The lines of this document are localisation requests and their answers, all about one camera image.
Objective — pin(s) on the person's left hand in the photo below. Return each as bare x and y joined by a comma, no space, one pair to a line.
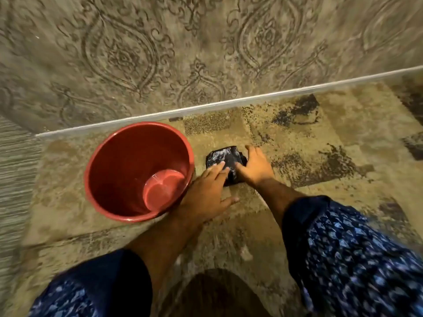
203,198

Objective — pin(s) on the person's right hand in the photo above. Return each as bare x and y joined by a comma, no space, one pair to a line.
256,168

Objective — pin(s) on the black plastic bag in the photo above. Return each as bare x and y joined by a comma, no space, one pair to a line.
228,155

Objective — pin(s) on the red plastic bucket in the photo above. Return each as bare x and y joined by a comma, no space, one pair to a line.
132,161

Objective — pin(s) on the person's left forearm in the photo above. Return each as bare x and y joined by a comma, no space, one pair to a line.
162,247

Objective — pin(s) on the person's right forearm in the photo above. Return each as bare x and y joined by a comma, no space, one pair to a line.
279,198

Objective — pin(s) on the beige patterned rug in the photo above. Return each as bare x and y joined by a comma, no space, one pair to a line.
330,181

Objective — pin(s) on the dark blue patterned shirt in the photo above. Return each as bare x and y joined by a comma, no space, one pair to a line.
357,260

